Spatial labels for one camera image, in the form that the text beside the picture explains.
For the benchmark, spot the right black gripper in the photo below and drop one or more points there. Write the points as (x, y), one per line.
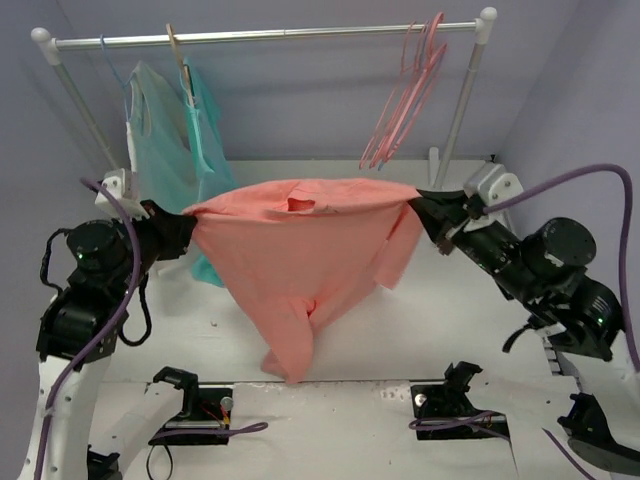
(451, 220)

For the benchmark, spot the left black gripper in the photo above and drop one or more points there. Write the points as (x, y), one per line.
(163, 232)

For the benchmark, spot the salmon pink t shirt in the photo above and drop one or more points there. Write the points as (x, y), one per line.
(296, 255)

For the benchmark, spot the thick pink plastic hanger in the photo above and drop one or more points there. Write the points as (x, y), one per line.
(437, 52)

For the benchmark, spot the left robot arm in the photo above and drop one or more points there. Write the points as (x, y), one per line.
(77, 337)

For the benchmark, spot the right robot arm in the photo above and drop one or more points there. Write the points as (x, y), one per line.
(546, 272)

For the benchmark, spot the teal green t shirt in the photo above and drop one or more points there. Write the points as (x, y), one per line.
(213, 173)

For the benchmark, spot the pale mint white shirt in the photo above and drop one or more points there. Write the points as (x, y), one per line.
(157, 141)

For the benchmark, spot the thin pink hanger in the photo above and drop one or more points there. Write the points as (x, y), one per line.
(371, 156)

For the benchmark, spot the wooden hanger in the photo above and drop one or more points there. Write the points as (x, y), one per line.
(184, 69)

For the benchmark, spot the white metal clothes rack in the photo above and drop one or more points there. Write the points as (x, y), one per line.
(52, 48)

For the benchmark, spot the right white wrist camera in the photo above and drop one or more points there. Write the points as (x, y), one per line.
(489, 186)

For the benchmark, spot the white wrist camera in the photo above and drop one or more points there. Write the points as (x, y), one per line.
(489, 186)
(122, 184)

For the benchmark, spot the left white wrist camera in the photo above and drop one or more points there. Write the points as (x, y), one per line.
(122, 184)

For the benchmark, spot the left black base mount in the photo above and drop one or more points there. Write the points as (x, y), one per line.
(211, 410)

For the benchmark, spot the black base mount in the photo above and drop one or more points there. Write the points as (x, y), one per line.
(444, 413)
(211, 410)

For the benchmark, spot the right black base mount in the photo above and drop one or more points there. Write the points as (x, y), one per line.
(444, 413)

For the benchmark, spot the blue wire hanger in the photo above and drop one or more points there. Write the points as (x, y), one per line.
(123, 84)

